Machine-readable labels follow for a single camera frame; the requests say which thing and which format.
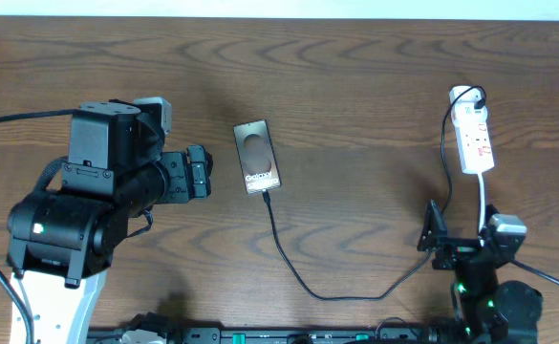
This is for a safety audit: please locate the black USB charging cable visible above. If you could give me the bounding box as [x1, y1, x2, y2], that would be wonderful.
[261, 85, 488, 302]

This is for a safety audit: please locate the white power strip cord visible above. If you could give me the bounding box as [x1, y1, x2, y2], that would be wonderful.
[476, 172, 488, 240]

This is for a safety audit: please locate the white power strip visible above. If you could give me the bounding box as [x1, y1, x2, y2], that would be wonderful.
[449, 85, 494, 175]

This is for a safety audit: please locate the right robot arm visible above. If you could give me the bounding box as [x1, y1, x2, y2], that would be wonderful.
[417, 201, 543, 343]

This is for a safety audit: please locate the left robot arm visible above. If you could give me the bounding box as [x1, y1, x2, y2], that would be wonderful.
[8, 97, 213, 343]

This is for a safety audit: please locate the Samsung Galaxy smartphone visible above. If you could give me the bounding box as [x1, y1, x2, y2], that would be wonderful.
[233, 119, 282, 194]

